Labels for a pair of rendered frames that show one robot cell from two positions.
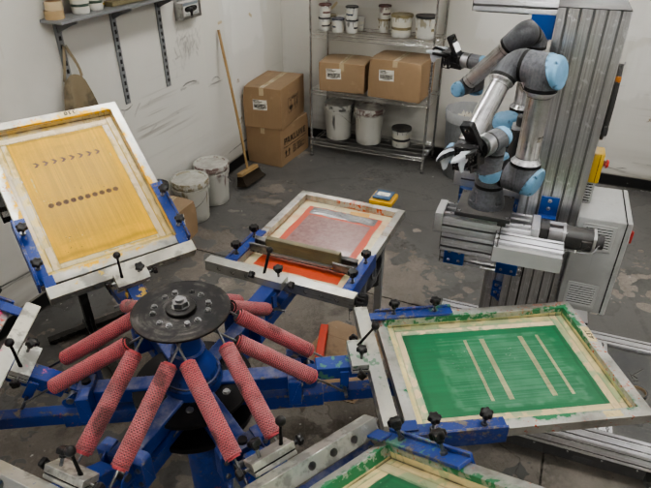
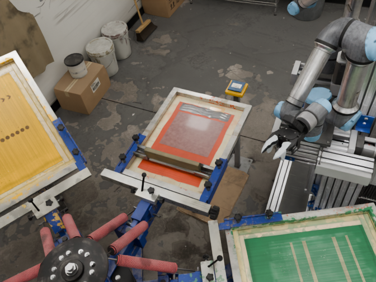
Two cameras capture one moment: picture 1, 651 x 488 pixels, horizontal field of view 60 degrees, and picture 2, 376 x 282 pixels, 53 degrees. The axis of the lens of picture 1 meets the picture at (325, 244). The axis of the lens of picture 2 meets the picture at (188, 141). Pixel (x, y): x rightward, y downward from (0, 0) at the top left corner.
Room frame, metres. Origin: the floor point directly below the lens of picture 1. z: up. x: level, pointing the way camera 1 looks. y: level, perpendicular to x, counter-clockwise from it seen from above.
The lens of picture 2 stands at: (0.79, -0.21, 2.78)
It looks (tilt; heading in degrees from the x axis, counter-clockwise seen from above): 50 degrees down; 9
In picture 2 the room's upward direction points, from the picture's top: 10 degrees counter-clockwise
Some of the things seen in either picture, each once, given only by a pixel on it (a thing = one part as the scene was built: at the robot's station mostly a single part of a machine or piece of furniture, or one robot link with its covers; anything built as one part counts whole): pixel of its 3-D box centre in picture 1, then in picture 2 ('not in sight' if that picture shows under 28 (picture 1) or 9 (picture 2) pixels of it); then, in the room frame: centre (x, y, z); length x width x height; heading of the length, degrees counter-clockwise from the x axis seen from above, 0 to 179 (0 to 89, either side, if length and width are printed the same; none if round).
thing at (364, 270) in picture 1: (358, 277); (214, 181); (1.99, -0.14, 0.98); 0.30 x 0.05 x 0.07; 156
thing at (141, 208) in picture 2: (264, 295); (144, 207); (1.80, 0.24, 1.02); 0.17 x 0.06 x 0.05; 156
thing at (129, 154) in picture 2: (246, 249); (131, 154); (2.21, 0.37, 0.98); 0.30 x 0.05 x 0.07; 156
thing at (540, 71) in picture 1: (532, 127); (351, 81); (2.03, -0.77, 1.63); 0.15 x 0.12 x 0.55; 45
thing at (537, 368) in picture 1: (461, 349); (285, 266); (1.45, -0.46, 1.05); 1.08 x 0.61 x 0.23; 96
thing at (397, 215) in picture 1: (322, 238); (188, 139); (2.32, 0.02, 0.97); 0.79 x 0.58 x 0.04; 156
